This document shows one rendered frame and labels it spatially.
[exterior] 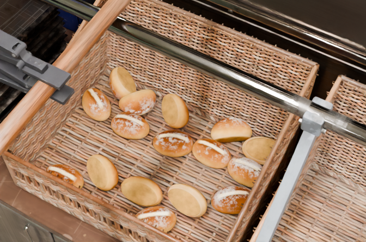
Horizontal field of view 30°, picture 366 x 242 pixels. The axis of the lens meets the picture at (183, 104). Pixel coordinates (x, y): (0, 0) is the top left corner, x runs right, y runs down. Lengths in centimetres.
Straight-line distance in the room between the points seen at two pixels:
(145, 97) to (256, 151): 31
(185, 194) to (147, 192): 9
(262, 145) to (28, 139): 55
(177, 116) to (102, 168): 23
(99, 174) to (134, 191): 9
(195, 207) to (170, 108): 28
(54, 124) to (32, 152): 9
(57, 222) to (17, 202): 11
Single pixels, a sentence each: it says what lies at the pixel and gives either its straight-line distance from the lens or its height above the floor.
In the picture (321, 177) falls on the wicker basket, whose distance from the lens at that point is 167.
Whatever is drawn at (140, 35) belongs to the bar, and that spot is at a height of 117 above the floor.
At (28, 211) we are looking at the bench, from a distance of 166.
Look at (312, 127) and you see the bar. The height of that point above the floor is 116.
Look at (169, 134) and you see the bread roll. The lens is 164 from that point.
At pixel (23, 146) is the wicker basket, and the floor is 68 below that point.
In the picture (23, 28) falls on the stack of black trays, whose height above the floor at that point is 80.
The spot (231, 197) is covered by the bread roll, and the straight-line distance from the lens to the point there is 155.
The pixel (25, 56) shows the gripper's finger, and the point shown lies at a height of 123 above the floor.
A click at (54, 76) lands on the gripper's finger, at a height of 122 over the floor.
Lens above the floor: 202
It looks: 55 degrees down
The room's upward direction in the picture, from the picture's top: 2 degrees counter-clockwise
